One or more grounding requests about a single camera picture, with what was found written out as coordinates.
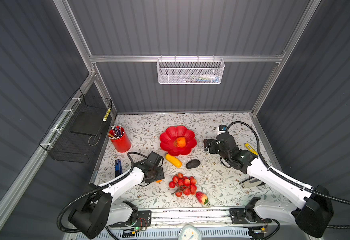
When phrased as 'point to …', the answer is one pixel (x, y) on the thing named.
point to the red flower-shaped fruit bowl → (167, 140)
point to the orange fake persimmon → (180, 142)
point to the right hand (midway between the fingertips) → (212, 142)
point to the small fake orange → (159, 181)
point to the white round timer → (189, 232)
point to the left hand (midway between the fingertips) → (160, 175)
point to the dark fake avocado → (192, 164)
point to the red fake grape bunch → (182, 184)
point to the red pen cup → (119, 139)
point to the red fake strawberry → (202, 198)
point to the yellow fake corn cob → (173, 160)
